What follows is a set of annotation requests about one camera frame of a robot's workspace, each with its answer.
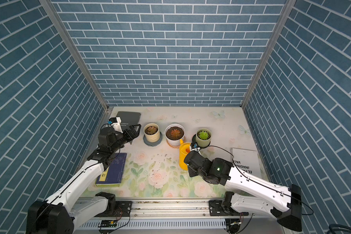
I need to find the aluminium corner post left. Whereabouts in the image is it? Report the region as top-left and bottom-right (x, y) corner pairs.
(39, 0), (109, 111)

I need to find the cream ribbed plant pot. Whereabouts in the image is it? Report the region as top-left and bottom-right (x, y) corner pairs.
(144, 123), (160, 143)

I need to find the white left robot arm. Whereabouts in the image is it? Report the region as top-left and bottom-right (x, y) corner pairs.
(26, 122), (141, 234)

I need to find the dark green saucer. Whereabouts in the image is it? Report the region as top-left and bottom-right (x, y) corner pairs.
(191, 134), (211, 149)

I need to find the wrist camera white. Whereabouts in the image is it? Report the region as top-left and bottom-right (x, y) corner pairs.
(190, 142), (200, 152)
(108, 117), (123, 133)

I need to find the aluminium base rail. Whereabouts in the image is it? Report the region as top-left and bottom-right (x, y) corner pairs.
(77, 195), (284, 234)

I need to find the bright green succulent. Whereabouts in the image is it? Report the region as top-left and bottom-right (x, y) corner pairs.
(198, 131), (211, 140)

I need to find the aluminium corner post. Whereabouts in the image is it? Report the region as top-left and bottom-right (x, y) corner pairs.
(39, 0), (109, 111)
(241, 0), (296, 110)

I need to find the red succulent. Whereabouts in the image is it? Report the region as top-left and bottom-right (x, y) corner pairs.
(170, 129), (181, 140)

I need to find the navy blue book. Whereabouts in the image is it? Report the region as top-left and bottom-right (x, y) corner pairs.
(96, 153), (127, 187)

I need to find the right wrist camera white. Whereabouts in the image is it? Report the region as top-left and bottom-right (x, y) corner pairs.
(190, 142), (200, 152)

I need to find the aluminium corner post right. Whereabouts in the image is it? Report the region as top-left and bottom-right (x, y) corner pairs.
(241, 0), (296, 110)

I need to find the pink-green succulent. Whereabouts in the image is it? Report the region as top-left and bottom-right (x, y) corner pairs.
(145, 126), (158, 135)

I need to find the black cable bundle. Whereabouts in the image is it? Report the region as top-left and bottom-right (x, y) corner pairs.
(327, 223), (351, 234)

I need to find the green circuit board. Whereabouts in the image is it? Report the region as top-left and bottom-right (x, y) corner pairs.
(98, 220), (118, 229)

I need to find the yellow watering can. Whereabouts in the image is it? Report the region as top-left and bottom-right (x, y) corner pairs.
(179, 139), (191, 171)

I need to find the white plant pot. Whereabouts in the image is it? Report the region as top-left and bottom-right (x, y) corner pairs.
(165, 124), (185, 148)

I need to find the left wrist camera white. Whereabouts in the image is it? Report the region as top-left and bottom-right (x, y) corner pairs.
(108, 117), (123, 133)

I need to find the pink saucer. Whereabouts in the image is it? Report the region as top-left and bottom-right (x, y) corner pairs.
(166, 141), (185, 149)

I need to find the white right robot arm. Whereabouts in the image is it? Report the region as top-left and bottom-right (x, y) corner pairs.
(184, 151), (302, 232)

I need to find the grey-blue saucer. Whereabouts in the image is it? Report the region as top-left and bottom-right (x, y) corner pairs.
(143, 133), (163, 147)

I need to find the green plant pot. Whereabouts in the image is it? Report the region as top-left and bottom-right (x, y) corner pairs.
(196, 128), (212, 148)

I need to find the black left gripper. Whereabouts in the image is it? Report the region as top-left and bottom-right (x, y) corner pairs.
(109, 124), (141, 153)

